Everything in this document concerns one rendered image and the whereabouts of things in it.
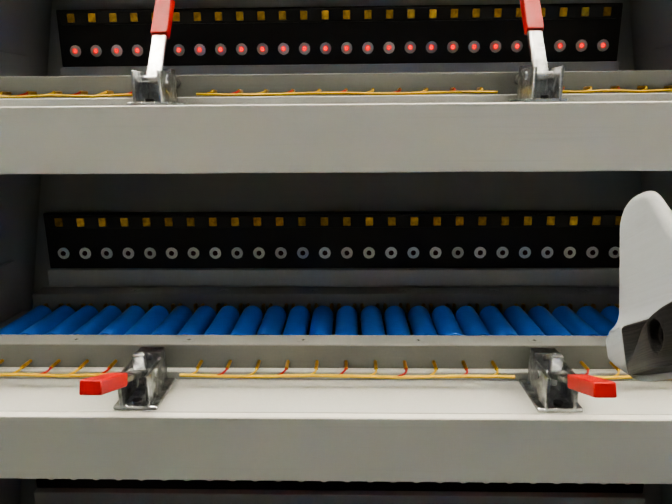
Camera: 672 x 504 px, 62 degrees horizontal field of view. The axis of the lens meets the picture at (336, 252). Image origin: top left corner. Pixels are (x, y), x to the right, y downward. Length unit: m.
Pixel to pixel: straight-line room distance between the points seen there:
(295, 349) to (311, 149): 0.14
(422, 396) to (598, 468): 0.11
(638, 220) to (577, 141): 0.20
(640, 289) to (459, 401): 0.20
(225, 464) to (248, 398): 0.04
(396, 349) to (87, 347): 0.22
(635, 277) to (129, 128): 0.32
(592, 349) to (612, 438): 0.07
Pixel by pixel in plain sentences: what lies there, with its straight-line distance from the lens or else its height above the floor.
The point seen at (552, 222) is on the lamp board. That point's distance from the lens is 0.54.
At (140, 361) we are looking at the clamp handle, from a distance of 0.39.
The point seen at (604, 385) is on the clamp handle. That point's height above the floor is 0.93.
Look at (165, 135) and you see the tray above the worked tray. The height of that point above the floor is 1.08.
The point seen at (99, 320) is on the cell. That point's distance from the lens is 0.50.
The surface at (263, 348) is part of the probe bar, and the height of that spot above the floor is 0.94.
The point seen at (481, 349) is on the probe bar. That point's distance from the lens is 0.41.
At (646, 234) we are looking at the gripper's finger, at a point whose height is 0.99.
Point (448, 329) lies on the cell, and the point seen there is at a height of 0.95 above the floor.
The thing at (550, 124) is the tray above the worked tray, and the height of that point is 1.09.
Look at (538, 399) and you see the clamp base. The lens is 0.39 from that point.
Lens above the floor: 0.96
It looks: 7 degrees up
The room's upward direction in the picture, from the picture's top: straight up
